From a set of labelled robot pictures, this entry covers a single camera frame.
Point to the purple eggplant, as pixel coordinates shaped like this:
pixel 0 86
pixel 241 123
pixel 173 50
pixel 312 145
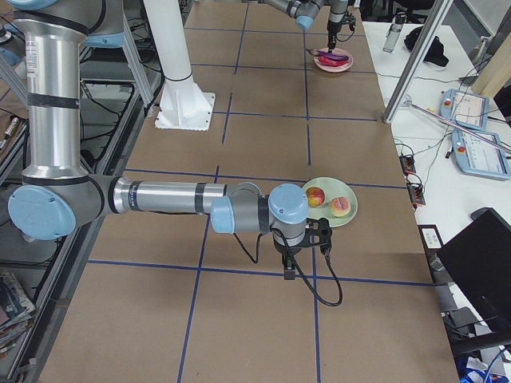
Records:
pixel 333 56

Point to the red pepper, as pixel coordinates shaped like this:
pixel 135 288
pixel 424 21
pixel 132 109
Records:
pixel 331 63

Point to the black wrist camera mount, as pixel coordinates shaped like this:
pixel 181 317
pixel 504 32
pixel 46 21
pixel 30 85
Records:
pixel 318 234

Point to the orange black electronics board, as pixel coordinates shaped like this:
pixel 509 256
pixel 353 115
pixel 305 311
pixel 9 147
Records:
pixel 414 184

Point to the lower teach pendant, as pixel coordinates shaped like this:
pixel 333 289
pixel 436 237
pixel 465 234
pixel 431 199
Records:
pixel 478 158

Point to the pink green peach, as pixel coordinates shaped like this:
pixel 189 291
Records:
pixel 340 206

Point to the black laptop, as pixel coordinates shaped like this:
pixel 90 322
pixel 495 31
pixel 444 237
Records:
pixel 478 261

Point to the stack of magazines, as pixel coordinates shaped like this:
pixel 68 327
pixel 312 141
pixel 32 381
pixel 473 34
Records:
pixel 17 311

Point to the red apple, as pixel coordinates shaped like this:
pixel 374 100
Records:
pixel 315 197

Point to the white pillar base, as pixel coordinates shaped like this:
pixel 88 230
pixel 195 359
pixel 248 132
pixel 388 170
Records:
pixel 183 105

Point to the upper teach pendant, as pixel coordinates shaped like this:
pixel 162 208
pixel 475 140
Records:
pixel 465 109

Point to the clear water bottle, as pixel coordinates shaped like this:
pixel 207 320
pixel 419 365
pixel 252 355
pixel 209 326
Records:
pixel 394 32

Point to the aluminium frame post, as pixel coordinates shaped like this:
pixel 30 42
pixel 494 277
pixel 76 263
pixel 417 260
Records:
pixel 418 53

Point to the pink plate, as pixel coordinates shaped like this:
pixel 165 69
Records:
pixel 339 69

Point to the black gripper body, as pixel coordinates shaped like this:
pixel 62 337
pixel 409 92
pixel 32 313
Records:
pixel 332 23
pixel 288 252

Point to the white desk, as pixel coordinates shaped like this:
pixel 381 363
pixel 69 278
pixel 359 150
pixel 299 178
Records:
pixel 451 196

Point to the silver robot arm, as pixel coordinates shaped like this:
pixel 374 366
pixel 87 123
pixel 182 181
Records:
pixel 304 13
pixel 58 195

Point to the teach pendant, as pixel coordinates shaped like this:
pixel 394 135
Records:
pixel 465 109
pixel 478 158

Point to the light green plate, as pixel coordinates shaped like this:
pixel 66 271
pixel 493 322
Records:
pixel 331 199

